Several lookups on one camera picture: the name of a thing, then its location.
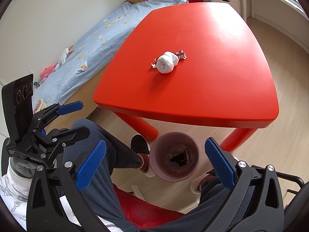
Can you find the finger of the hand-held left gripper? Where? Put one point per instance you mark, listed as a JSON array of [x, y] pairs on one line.
[[74, 134], [70, 108]]

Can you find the person's right shoe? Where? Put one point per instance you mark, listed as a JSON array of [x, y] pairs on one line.
[[195, 186]]

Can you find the pink plush toy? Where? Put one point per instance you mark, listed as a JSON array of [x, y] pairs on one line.
[[47, 73]]

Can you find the blue patterned bed blanket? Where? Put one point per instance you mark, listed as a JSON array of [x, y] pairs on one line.
[[96, 33]]

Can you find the red table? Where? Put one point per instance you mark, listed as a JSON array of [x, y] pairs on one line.
[[193, 96]]

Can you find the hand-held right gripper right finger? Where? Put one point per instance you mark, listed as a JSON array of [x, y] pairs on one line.
[[219, 168]]

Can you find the pale striped plush toy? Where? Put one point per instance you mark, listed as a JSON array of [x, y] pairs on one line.
[[39, 105]]

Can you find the person's right leg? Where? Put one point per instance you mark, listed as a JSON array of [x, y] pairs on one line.
[[188, 220]]

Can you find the person's left shoe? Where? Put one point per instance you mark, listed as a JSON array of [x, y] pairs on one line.
[[139, 145]]

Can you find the red chair cushion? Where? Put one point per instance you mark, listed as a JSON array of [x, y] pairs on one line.
[[144, 210]]

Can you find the pink wastebasket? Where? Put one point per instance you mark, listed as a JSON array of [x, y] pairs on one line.
[[159, 169]]

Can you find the red paper sleeve wrapper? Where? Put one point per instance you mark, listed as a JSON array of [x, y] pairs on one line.
[[187, 156]]

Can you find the white chair leg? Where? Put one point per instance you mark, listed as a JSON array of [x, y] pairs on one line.
[[137, 189]]

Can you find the person's left forearm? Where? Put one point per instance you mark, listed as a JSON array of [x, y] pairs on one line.
[[12, 193]]

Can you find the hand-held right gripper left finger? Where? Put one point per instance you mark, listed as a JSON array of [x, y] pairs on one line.
[[93, 166]]

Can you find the white rolled sock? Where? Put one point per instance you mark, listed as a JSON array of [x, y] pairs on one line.
[[166, 62]]

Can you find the red snack wrapper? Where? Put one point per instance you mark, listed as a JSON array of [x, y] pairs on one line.
[[181, 56]]

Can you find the white duck plush toy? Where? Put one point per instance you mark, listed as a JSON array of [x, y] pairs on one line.
[[64, 55]]

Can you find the person's shoe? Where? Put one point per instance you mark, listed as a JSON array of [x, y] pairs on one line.
[[139, 145], [195, 186]]

